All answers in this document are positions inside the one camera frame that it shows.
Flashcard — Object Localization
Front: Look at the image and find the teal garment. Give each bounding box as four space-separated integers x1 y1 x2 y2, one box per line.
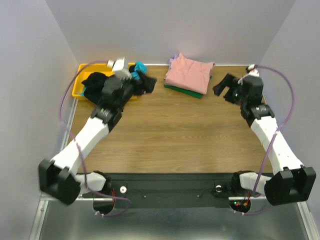
128 61 148 80

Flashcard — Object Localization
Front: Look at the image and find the aluminium rail frame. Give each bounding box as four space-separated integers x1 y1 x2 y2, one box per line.
29 97 320 240

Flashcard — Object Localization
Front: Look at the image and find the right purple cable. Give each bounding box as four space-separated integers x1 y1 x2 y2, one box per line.
233 64 296 216

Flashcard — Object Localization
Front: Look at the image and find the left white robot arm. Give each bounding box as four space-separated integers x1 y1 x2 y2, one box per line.
38 74 137 205

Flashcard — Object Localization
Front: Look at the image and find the yellow plastic bin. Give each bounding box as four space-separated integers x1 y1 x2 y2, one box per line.
71 62 140 101

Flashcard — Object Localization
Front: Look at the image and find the folded lavender t-shirt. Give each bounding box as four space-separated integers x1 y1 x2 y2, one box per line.
168 54 179 69

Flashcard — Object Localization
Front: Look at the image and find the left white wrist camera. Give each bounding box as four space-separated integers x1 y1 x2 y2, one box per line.
106 57 132 79

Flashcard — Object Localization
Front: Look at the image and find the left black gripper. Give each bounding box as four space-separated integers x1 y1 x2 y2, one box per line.
117 71 157 111

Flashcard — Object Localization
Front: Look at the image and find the pink t-shirt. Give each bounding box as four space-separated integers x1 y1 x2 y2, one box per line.
163 52 216 95

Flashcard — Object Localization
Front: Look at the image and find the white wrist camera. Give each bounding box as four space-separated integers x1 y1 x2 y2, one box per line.
245 64 260 77
106 57 132 79

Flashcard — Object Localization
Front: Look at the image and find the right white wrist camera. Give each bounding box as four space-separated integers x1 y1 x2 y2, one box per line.
245 64 260 77

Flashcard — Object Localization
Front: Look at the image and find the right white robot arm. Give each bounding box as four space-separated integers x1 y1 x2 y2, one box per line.
213 73 316 206

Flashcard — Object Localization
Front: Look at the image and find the folded green t-shirt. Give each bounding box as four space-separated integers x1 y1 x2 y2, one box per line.
163 73 212 99

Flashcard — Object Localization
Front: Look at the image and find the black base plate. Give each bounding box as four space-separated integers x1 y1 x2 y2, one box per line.
51 172 292 210

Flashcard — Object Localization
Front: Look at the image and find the black garment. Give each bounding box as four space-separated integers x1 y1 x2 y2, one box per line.
82 70 157 105

